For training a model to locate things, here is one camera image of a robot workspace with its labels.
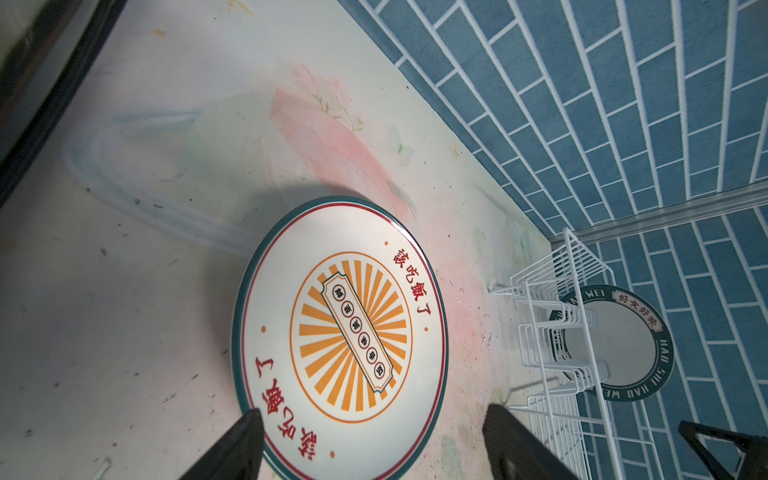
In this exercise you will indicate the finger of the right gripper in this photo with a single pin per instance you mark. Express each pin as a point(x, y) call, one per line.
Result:
point(727, 454)

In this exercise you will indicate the black square plate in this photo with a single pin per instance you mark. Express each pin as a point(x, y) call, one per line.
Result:
point(47, 49)

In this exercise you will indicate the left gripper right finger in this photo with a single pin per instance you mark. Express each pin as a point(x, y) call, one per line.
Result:
point(514, 452)

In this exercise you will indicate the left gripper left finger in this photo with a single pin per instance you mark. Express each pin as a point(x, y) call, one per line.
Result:
point(236, 455)

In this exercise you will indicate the white round plate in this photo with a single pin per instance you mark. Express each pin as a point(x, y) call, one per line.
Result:
point(340, 340)

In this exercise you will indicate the white wire dish rack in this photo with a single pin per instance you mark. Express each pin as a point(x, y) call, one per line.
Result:
point(594, 438)

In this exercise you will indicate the black patterned round plate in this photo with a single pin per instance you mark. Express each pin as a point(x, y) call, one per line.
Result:
point(631, 339)

